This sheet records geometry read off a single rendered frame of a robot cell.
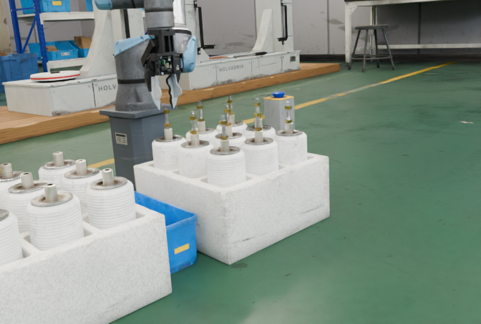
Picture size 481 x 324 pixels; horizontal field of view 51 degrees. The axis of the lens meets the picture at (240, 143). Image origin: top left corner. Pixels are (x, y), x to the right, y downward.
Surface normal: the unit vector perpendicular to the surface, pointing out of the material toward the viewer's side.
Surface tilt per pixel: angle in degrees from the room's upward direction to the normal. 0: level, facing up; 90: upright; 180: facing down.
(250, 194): 90
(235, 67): 90
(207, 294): 0
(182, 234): 92
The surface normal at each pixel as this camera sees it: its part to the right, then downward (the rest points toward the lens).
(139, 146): 0.09, 0.23
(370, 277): -0.06, -0.97
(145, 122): 0.77, 0.11
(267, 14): -0.61, -0.17
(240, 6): -0.64, 0.22
